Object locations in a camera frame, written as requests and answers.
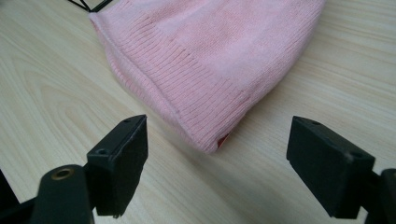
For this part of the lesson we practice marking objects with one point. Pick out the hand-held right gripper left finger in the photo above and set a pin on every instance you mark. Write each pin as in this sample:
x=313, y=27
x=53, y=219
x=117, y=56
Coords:
x=120, y=168

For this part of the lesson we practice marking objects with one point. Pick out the pink knitted hat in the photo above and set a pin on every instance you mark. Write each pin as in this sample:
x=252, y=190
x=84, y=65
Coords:
x=199, y=62

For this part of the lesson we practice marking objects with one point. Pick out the black thin frame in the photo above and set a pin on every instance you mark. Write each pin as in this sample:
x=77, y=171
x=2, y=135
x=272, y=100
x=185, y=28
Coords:
x=90, y=6

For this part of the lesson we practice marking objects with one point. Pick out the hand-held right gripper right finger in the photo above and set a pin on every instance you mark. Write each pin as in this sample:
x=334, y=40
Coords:
x=327, y=168

